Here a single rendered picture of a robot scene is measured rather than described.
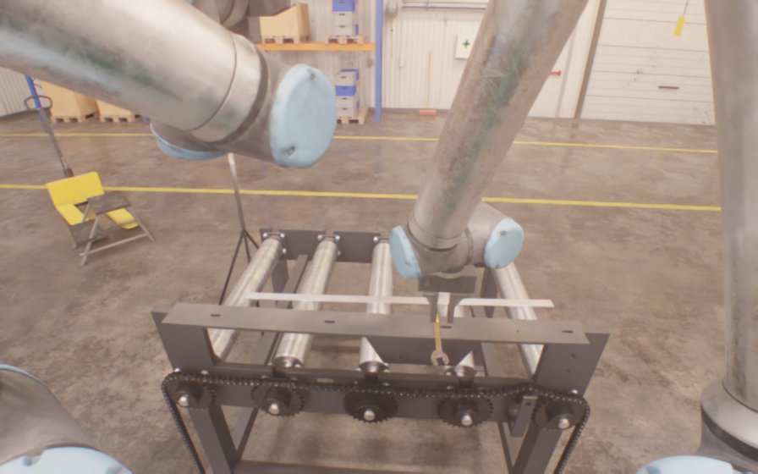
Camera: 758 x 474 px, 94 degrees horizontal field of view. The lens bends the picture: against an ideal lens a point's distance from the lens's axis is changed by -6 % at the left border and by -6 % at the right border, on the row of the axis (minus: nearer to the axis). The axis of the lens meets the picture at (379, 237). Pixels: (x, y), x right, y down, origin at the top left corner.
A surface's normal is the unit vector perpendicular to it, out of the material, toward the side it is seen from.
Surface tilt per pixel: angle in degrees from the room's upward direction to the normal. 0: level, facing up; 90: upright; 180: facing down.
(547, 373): 90
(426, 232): 104
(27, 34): 121
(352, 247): 90
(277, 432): 0
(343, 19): 90
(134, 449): 0
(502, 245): 90
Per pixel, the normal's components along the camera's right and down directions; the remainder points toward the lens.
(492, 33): -0.87, 0.28
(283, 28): -0.06, 0.49
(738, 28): -0.98, 0.16
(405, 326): 0.01, -0.87
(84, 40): 0.63, 0.67
